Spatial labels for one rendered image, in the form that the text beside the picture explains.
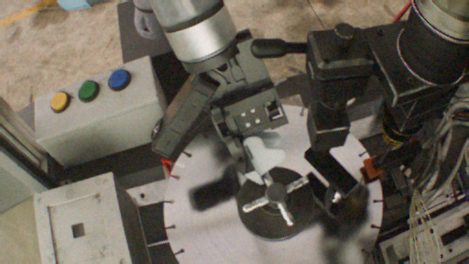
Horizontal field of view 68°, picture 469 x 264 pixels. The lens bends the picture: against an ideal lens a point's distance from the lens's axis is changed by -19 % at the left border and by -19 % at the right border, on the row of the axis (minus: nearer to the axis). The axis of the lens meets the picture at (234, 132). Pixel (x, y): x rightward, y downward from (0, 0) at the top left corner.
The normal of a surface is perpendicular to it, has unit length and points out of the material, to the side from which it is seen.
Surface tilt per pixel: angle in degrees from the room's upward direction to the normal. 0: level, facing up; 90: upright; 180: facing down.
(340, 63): 45
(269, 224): 5
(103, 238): 0
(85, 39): 0
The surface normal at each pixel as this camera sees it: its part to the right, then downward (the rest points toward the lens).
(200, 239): -0.09, -0.45
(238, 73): 0.11, 0.54
